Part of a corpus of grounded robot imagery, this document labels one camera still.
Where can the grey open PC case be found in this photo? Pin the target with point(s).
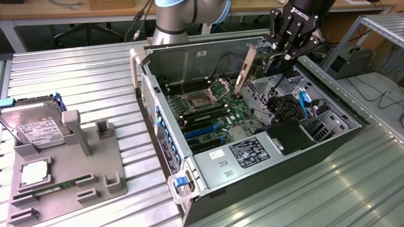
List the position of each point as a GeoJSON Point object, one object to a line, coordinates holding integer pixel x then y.
{"type": "Point", "coordinates": [315, 177]}

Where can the green motherboard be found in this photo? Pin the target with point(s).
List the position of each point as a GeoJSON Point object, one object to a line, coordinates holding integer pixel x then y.
{"type": "Point", "coordinates": [234, 113]}

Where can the grey printed parts rack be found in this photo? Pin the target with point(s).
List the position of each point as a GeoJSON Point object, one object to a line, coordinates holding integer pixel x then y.
{"type": "Point", "coordinates": [63, 170]}

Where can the wooden top desk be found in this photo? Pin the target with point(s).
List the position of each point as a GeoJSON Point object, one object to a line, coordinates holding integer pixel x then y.
{"type": "Point", "coordinates": [31, 11]}
{"type": "Point", "coordinates": [253, 7]}

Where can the black RAM slot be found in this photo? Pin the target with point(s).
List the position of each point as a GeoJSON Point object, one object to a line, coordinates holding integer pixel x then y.
{"type": "Point", "coordinates": [195, 88]}
{"type": "Point", "coordinates": [205, 112]}
{"type": "Point", "coordinates": [195, 79]}
{"type": "Point", "coordinates": [195, 85]}
{"type": "Point", "coordinates": [195, 82]}
{"type": "Point", "coordinates": [202, 109]}

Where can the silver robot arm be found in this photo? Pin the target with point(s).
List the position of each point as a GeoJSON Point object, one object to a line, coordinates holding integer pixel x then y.
{"type": "Point", "coordinates": [177, 16]}

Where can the aluminium profile frame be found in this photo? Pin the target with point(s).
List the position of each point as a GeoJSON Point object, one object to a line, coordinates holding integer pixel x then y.
{"type": "Point", "coordinates": [379, 23]}

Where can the silver CPU chip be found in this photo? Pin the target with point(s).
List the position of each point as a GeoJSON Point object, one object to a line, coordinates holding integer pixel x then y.
{"type": "Point", "coordinates": [35, 173]}

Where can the silver power supply unit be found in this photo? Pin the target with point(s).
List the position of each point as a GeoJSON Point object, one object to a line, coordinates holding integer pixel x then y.
{"type": "Point", "coordinates": [221, 170]}

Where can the green graphics card with bracket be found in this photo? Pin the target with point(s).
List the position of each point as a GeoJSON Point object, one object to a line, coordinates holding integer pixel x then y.
{"type": "Point", "coordinates": [246, 68]}

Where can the perforated steel disk bay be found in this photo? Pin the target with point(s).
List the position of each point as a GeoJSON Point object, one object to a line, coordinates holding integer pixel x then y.
{"type": "Point", "coordinates": [262, 99]}

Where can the long black expansion slot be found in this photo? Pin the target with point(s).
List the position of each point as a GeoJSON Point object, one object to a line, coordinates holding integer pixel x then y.
{"type": "Point", "coordinates": [201, 126]}
{"type": "Point", "coordinates": [209, 147]}
{"type": "Point", "coordinates": [206, 143]}

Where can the green RAM stick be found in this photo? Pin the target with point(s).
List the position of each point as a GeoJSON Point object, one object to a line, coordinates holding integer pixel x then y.
{"type": "Point", "coordinates": [207, 117]}
{"type": "Point", "coordinates": [63, 185]}

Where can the blue case release latch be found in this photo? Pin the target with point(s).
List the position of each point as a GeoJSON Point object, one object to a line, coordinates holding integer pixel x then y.
{"type": "Point", "coordinates": [181, 182]}

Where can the slotted steel disk bay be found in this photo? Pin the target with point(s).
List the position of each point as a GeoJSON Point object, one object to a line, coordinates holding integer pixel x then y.
{"type": "Point", "coordinates": [325, 128]}

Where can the thin metal locking lever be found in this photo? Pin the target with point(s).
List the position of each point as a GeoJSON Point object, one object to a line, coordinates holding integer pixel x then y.
{"type": "Point", "coordinates": [182, 87]}

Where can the brown wooden panel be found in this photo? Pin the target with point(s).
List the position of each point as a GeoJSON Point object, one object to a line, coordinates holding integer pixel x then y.
{"type": "Point", "coordinates": [347, 26]}

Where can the CPU socket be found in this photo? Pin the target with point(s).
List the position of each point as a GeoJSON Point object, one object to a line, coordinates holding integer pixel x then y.
{"type": "Point", "coordinates": [199, 101]}

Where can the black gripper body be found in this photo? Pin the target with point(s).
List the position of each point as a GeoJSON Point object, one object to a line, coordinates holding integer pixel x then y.
{"type": "Point", "coordinates": [301, 21]}

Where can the metal socket cover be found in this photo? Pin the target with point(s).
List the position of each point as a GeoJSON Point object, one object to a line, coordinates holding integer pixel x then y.
{"type": "Point", "coordinates": [219, 88]}

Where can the grey control box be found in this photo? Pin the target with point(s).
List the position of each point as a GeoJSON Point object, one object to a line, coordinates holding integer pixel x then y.
{"type": "Point", "coordinates": [354, 63]}

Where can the black office chair base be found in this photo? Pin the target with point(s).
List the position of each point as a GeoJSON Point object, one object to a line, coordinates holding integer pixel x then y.
{"type": "Point", "coordinates": [90, 28]}

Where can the blue expansion slot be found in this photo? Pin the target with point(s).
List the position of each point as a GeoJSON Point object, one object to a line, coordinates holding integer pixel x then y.
{"type": "Point", "coordinates": [202, 133]}

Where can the hard disk with blue rails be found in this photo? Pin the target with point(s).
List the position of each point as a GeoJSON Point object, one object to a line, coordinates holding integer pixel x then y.
{"type": "Point", "coordinates": [35, 127]}

